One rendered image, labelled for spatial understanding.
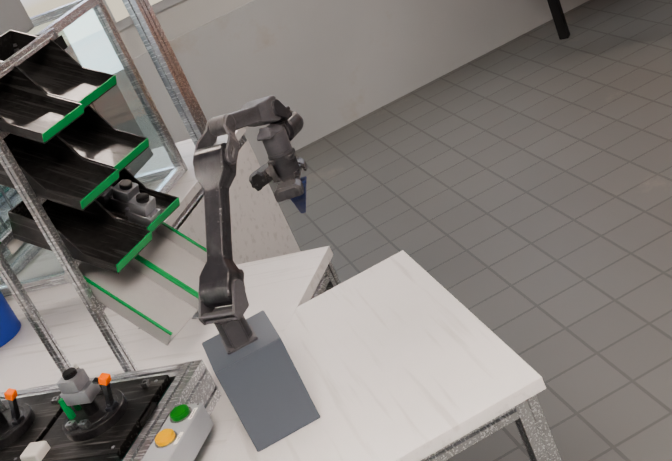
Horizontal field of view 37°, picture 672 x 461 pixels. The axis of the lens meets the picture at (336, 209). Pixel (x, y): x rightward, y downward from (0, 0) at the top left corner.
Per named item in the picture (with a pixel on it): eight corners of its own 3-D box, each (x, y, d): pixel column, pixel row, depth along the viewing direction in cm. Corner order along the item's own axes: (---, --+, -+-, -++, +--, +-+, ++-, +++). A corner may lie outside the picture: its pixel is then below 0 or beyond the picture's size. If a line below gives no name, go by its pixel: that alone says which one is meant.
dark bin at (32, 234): (152, 239, 225) (149, 213, 221) (118, 274, 216) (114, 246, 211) (51, 207, 235) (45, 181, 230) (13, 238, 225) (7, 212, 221)
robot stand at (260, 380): (321, 417, 199) (280, 337, 191) (258, 453, 197) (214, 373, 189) (302, 385, 212) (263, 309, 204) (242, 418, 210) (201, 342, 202)
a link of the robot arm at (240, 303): (239, 322, 190) (225, 295, 188) (200, 329, 194) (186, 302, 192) (252, 302, 196) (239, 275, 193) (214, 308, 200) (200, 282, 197)
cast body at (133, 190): (145, 205, 237) (142, 181, 233) (135, 216, 233) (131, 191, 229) (116, 196, 240) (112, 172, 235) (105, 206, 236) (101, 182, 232)
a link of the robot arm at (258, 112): (230, 165, 198) (214, 113, 196) (195, 174, 201) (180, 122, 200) (295, 138, 223) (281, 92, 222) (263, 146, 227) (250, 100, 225)
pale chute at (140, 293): (198, 310, 232) (203, 298, 229) (167, 346, 223) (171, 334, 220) (98, 246, 236) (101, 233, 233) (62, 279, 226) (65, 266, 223)
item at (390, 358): (546, 388, 185) (542, 376, 184) (97, 646, 172) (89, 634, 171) (407, 259, 248) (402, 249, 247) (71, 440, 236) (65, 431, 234)
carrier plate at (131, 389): (172, 381, 216) (167, 373, 215) (121, 461, 197) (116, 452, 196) (84, 394, 226) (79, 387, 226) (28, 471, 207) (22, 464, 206)
